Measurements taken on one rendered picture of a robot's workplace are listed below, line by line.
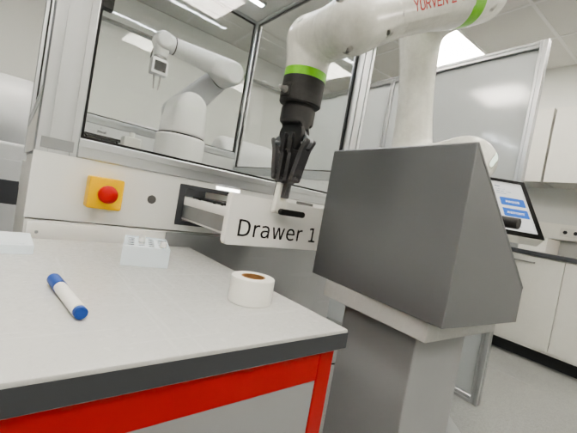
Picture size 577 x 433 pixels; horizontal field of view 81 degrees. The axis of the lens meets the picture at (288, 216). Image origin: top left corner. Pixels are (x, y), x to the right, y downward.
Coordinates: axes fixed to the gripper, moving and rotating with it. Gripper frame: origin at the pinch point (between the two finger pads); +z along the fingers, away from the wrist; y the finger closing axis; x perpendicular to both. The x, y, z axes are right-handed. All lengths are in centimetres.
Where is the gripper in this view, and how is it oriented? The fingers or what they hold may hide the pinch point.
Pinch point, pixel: (281, 198)
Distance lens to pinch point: 76.0
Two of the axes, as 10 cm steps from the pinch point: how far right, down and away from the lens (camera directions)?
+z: -2.0, 9.8, 0.7
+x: 7.5, 1.0, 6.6
